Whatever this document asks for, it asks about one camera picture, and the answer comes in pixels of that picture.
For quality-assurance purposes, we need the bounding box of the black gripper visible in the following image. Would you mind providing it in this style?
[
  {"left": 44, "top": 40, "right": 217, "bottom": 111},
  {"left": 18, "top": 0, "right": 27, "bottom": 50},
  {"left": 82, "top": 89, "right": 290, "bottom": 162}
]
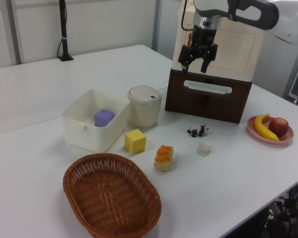
[{"left": 178, "top": 24, "right": 219, "bottom": 76}]

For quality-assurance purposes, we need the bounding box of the toy bread with orange topping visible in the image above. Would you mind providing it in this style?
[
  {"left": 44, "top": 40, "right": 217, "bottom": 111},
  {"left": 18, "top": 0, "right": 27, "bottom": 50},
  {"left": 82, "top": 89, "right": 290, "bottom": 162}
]
[{"left": 153, "top": 145, "right": 174, "bottom": 172}]

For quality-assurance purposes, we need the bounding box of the brown wicker basket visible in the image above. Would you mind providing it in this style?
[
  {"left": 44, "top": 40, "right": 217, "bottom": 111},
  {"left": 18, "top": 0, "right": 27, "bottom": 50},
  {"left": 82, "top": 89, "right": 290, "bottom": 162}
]
[{"left": 63, "top": 153, "right": 162, "bottom": 238}]

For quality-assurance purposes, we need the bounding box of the cream plastic storage box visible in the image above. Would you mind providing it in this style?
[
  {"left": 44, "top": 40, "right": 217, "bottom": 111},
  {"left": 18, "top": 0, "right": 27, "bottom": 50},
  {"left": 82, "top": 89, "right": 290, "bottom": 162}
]
[{"left": 172, "top": 0, "right": 265, "bottom": 82}]

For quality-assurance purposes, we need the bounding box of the dark brown wooden drawer box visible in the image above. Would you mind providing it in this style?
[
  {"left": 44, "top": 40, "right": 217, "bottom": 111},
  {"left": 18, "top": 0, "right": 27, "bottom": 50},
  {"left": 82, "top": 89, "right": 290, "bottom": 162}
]
[{"left": 164, "top": 68, "right": 253, "bottom": 124}]

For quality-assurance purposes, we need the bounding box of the toy panda figure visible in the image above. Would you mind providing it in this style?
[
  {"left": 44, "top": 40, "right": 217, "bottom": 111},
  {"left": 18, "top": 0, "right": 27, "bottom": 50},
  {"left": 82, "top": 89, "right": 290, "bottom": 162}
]
[{"left": 187, "top": 124, "right": 210, "bottom": 138}]

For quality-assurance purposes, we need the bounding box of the cream lidded trash can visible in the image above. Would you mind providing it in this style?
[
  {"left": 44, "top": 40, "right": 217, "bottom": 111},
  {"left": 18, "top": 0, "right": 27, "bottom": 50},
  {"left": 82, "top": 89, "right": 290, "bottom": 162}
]
[{"left": 127, "top": 85, "right": 162, "bottom": 128}]

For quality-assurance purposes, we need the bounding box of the crumpled white paper ball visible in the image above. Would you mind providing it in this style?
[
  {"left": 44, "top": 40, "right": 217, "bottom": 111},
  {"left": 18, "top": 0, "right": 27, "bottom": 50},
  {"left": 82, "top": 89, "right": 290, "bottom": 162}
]
[{"left": 197, "top": 141, "right": 212, "bottom": 156}]

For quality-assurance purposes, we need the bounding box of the yellow toy banana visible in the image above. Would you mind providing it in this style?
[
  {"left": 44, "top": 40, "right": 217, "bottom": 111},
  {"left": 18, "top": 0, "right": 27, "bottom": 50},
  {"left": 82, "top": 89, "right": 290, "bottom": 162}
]
[{"left": 253, "top": 114, "right": 280, "bottom": 141}]

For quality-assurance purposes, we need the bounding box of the yellow cube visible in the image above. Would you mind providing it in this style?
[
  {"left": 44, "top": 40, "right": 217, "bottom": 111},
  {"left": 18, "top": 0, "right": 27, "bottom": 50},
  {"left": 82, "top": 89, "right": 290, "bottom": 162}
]
[{"left": 124, "top": 128, "right": 147, "bottom": 153}]

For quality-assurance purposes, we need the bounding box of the red toy apple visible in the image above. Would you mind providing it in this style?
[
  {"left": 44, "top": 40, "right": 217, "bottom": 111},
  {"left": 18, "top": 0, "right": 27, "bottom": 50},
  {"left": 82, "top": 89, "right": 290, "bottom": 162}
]
[{"left": 268, "top": 117, "right": 289, "bottom": 137}]

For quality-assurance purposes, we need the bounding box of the purple cube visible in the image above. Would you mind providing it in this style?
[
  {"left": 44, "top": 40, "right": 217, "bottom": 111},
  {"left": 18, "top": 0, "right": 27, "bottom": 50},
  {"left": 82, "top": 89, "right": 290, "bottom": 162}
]
[{"left": 94, "top": 108, "right": 115, "bottom": 127}]

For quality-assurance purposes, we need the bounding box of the pink plate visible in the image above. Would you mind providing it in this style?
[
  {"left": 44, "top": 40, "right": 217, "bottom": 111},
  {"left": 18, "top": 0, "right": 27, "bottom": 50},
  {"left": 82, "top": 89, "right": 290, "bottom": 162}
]
[{"left": 247, "top": 116, "right": 295, "bottom": 147}]

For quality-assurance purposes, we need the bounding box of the white open plastic bin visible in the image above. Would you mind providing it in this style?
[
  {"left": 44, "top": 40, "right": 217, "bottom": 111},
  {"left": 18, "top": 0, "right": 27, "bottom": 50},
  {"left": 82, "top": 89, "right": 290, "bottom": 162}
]
[{"left": 61, "top": 89, "right": 130, "bottom": 153}]

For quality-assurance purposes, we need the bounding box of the black pole stand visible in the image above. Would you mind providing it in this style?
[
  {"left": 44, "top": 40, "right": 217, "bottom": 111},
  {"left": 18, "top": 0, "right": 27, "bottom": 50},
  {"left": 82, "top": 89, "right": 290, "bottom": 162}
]
[{"left": 58, "top": 0, "right": 74, "bottom": 62}]

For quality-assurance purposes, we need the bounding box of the white drawer handle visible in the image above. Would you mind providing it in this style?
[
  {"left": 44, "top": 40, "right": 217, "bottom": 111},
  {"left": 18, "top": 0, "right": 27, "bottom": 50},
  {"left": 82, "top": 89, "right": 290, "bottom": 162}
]
[{"left": 183, "top": 79, "right": 233, "bottom": 95}]

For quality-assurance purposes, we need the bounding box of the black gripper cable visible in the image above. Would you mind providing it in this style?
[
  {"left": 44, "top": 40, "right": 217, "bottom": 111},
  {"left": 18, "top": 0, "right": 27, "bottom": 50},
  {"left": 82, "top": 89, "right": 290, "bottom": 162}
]
[{"left": 180, "top": 0, "right": 196, "bottom": 32}]

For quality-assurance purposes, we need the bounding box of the tangle of black cables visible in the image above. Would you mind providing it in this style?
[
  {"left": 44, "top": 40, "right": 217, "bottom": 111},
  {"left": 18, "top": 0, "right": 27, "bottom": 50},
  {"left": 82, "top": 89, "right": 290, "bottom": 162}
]
[{"left": 263, "top": 183, "right": 298, "bottom": 238}]

